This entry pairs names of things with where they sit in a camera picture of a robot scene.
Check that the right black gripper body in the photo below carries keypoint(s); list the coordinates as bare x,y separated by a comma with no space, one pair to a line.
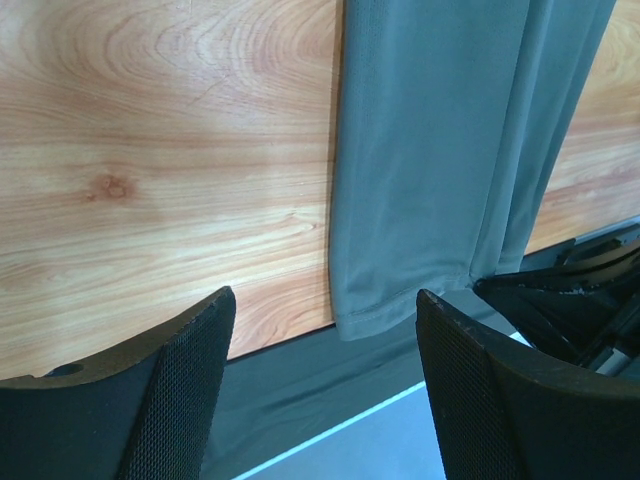
582,309

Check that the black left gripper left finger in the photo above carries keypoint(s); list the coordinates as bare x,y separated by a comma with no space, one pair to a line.
141,409

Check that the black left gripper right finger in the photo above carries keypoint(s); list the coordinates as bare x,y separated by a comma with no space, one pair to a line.
503,410

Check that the grey t-shirt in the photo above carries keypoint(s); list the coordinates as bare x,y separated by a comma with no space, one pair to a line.
451,118

